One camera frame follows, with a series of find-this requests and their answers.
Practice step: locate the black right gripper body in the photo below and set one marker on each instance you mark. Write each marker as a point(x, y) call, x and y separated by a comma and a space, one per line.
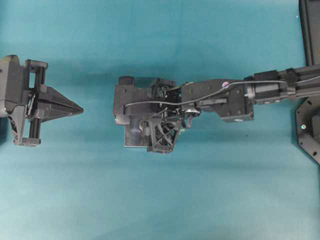
point(166, 104)

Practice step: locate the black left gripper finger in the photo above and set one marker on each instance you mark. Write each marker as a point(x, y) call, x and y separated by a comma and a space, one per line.
point(47, 114)
point(50, 95)

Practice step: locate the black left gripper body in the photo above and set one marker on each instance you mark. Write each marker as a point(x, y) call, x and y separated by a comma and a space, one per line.
point(33, 76)

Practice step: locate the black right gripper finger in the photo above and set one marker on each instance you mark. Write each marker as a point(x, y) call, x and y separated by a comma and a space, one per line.
point(163, 135)

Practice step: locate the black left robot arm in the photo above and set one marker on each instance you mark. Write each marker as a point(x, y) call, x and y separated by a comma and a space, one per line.
point(10, 87)

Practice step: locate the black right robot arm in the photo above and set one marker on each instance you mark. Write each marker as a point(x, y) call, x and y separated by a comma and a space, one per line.
point(231, 100)

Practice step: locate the shiny metal base plate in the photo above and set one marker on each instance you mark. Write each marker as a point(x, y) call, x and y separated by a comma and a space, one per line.
point(133, 137)

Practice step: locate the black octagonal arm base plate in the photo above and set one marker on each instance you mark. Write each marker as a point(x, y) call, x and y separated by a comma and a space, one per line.
point(307, 126)

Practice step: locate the black aluminium frame rail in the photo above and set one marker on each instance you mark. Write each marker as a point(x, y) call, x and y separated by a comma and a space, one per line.
point(309, 12)

